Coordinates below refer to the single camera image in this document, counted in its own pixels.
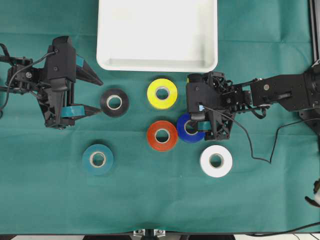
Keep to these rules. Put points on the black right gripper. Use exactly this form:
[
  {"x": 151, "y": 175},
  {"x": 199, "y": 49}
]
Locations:
[{"x": 226, "y": 99}]

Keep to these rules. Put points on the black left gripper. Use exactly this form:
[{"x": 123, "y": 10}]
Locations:
[{"x": 52, "y": 96}]

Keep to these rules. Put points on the blue tape roll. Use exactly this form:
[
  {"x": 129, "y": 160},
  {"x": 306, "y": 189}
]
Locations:
[{"x": 182, "y": 131}]

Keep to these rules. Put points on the black tape roll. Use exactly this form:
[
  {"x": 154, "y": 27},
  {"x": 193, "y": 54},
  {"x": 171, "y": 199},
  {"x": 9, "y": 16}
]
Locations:
[{"x": 114, "y": 102}]

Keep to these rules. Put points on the white tape roll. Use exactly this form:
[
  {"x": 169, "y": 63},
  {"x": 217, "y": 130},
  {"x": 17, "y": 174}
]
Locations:
[{"x": 216, "y": 161}]

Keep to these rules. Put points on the green tape roll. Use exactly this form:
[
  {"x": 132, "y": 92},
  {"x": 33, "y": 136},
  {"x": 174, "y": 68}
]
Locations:
[{"x": 97, "y": 160}]

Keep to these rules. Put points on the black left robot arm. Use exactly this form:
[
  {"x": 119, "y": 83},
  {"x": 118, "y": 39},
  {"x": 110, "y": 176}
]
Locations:
[{"x": 22, "y": 77}]

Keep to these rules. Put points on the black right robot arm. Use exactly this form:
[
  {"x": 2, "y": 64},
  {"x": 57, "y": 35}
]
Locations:
[{"x": 294, "y": 92}]

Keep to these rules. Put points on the red tape roll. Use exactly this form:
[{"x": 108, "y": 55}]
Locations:
[{"x": 162, "y": 136}]

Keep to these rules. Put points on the yellow tape roll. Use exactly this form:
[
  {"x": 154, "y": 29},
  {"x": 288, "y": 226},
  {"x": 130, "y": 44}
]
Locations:
[{"x": 162, "y": 93}]

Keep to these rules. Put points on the white plastic tray case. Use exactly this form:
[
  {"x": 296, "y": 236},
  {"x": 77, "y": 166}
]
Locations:
[{"x": 157, "y": 35}]

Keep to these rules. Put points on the green table cloth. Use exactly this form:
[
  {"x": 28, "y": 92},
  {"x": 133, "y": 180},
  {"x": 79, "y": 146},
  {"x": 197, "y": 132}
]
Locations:
[{"x": 44, "y": 188}]

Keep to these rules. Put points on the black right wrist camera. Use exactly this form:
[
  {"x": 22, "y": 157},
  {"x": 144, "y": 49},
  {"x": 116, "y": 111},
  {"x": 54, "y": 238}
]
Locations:
[{"x": 197, "y": 93}]

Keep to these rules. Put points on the black camera stand base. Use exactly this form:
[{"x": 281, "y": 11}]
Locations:
[{"x": 158, "y": 234}]

